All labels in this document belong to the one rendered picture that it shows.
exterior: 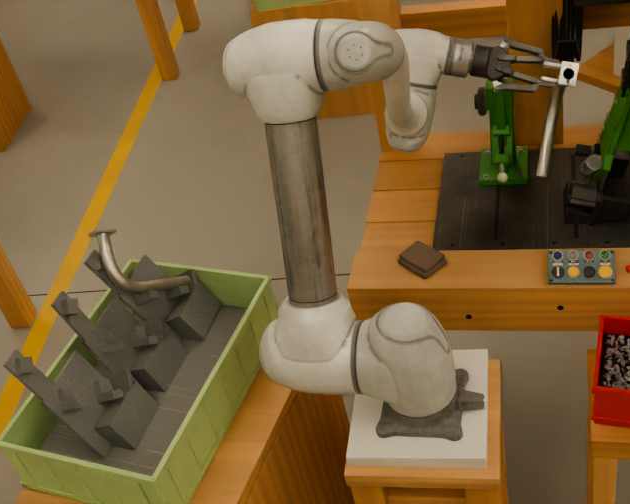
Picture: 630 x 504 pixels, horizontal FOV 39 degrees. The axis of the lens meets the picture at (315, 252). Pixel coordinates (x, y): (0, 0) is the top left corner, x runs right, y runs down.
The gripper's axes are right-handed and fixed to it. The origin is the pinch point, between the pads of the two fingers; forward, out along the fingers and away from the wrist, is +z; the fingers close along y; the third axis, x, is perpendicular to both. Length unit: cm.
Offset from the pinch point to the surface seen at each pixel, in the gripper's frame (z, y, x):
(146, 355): -83, -84, -4
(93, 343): -94, -82, -14
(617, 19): 16.2, 23.0, 24.6
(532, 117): 0.9, -3.6, 37.7
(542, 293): 6, -52, 0
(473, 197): -11.8, -29.6, 27.0
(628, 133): 17.8, -11.9, -4.5
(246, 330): -61, -74, -3
